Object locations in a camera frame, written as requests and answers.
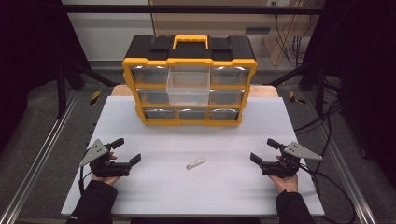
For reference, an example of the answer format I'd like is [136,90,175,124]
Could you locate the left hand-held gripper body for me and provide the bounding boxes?
[78,138,132,178]

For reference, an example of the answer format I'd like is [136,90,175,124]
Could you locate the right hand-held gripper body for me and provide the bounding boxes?
[261,141,323,179]

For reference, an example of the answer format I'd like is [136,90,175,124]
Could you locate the small white part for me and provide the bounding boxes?
[186,157,206,171]

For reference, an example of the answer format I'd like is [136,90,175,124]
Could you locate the clear plastic pulled-out drawer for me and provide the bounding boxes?
[165,71,211,108]

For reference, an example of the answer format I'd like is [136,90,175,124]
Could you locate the person's left hand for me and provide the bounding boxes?
[91,151,121,187]

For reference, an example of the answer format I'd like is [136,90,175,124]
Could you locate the person's right hand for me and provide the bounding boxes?
[269,173,299,193]

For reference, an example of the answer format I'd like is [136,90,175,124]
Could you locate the yellow black tape mark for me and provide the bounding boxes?
[89,90,103,106]

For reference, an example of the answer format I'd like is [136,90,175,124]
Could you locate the black stand legs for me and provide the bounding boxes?
[266,61,327,117]
[56,59,120,119]

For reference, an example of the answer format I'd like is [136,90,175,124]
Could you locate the set of closed clear drawers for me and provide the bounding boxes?
[130,65,251,121]

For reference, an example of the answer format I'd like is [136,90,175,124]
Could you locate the white cabinet panel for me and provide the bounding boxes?
[61,0,155,62]

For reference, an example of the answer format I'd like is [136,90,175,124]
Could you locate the black curtain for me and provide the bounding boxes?
[306,0,396,183]
[0,0,92,154]

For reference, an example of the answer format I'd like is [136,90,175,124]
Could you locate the yellow black organizer case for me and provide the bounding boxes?
[121,35,258,127]

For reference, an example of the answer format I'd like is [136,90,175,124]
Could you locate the wooden cabinet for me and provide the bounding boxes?
[148,0,312,67]

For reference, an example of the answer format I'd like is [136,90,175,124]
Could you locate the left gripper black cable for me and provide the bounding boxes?
[78,165,94,196]

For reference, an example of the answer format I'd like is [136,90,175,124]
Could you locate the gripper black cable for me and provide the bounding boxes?
[299,162,358,224]
[78,165,94,196]

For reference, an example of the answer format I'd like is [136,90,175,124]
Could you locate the black floor cables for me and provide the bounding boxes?
[293,98,344,135]

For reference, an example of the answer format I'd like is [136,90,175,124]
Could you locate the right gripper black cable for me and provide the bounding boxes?
[299,162,358,224]

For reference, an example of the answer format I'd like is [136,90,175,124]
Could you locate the aluminium frame rail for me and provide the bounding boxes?
[303,92,378,224]
[0,90,79,224]

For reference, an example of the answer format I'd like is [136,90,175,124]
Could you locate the hanging black cables bundle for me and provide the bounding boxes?
[273,12,314,67]

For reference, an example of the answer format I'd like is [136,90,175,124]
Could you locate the black horizontal frame bar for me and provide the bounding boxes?
[62,4,327,15]

